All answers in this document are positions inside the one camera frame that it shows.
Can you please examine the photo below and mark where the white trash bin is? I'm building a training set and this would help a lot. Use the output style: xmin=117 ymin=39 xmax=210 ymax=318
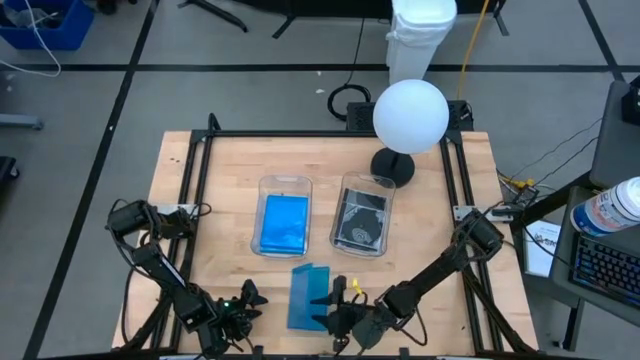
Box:
xmin=385 ymin=0 xmax=459 ymax=84

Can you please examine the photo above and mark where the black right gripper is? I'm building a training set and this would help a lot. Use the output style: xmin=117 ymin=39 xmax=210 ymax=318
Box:
xmin=309 ymin=274 xmax=399 ymax=351

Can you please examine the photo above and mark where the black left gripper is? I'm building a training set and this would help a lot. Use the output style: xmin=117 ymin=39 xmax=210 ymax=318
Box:
xmin=214 ymin=278 xmax=269 ymax=346

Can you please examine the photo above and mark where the white globe table lamp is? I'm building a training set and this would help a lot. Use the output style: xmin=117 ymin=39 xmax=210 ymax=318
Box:
xmin=370 ymin=78 xmax=450 ymax=190

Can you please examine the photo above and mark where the white cable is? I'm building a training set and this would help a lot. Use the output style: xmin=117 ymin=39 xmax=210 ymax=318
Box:
xmin=0 ymin=0 xmax=62 ymax=79

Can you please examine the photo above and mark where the grey floor bar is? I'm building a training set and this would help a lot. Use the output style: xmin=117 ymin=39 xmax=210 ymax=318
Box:
xmin=0 ymin=113 xmax=44 ymax=131

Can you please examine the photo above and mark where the black keyboard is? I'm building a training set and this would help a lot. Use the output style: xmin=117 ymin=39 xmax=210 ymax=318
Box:
xmin=569 ymin=234 xmax=640 ymax=307

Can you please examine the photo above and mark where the black desk device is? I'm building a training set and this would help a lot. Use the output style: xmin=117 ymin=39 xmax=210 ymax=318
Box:
xmin=621 ymin=74 xmax=640 ymax=126

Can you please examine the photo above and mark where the blue plastic crate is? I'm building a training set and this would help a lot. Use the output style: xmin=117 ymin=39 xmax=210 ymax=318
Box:
xmin=0 ymin=0 xmax=95 ymax=51

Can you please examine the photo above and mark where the white paper sheet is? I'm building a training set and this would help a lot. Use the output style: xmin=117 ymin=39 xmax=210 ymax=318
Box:
xmin=522 ymin=219 xmax=561 ymax=278

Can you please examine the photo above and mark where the black aluminium table frame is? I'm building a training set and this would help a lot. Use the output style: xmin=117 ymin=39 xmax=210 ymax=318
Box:
xmin=119 ymin=113 xmax=539 ymax=354

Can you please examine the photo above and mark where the dark computer desk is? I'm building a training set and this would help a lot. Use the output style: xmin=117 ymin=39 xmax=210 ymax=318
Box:
xmin=547 ymin=185 xmax=640 ymax=329

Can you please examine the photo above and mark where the black vented box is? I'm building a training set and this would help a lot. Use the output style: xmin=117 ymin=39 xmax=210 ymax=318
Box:
xmin=345 ymin=100 xmax=474 ymax=132

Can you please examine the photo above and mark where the yellow cable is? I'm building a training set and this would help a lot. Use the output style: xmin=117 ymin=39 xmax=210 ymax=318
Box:
xmin=457 ymin=0 xmax=490 ymax=100

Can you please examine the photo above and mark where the white wipes canister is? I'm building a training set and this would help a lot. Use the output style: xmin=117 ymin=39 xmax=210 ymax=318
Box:
xmin=569 ymin=175 xmax=640 ymax=237

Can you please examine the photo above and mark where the black floor object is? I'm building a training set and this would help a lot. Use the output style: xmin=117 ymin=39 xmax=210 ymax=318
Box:
xmin=0 ymin=156 xmax=20 ymax=182

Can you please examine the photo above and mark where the grey side table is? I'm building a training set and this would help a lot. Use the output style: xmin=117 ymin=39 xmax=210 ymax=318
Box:
xmin=589 ymin=79 xmax=640 ymax=189

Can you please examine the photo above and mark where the black stand leg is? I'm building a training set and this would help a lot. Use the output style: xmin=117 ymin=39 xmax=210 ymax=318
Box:
xmin=177 ymin=0 xmax=249 ymax=34
xmin=272 ymin=0 xmax=311 ymax=40

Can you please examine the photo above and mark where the clear plastic storage bin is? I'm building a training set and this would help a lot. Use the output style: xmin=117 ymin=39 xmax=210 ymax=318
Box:
xmin=328 ymin=171 xmax=397 ymax=259
xmin=249 ymin=174 xmax=314 ymax=260

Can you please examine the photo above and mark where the black coiled cable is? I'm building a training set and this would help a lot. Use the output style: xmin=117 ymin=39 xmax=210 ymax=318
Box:
xmin=327 ymin=17 xmax=372 ymax=122

